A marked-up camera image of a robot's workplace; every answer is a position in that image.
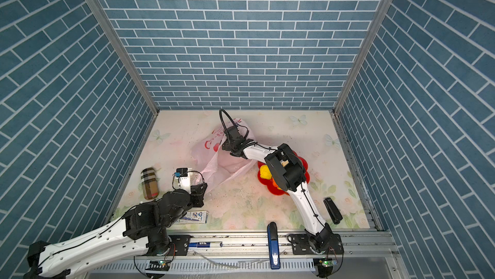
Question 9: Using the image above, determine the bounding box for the black remote-like object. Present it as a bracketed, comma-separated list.
[324, 197, 343, 225]

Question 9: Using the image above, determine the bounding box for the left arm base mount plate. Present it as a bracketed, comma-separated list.
[168, 235, 191, 257]

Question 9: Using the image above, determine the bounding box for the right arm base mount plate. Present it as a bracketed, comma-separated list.
[287, 233, 344, 255]

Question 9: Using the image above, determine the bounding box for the pink plastic fruit bag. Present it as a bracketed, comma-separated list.
[191, 124, 256, 193]

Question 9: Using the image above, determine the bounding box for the yellow lemon fruit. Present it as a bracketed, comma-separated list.
[259, 164, 272, 180]

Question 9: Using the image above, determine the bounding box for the red flower-shaped plate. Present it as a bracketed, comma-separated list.
[257, 156, 311, 196]

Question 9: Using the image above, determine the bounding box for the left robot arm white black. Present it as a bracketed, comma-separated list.
[24, 183, 208, 278]

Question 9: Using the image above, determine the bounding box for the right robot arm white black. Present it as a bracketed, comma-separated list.
[222, 124, 344, 255]

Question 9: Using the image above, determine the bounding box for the toothpaste box white blue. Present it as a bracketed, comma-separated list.
[177, 210, 208, 224]

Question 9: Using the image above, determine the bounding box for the aluminium front rail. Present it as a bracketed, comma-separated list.
[82, 229, 399, 261]

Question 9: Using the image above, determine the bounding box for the green circuit board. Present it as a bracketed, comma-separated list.
[313, 258, 339, 269]
[145, 260, 171, 273]

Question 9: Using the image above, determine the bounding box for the plaid brown cylinder case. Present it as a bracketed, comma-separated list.
[141, 168, 159, 200]

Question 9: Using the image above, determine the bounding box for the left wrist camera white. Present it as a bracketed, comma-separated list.
[172, 168, 192, 193]

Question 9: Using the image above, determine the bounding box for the green circuit board right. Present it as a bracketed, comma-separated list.
[313, 258, 339, 269]

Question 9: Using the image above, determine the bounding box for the green circuit board left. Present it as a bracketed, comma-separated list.
[145, 260, 171, 273]

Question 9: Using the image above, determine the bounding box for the blue black stapler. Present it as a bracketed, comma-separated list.
[267, 222, 281, 270]

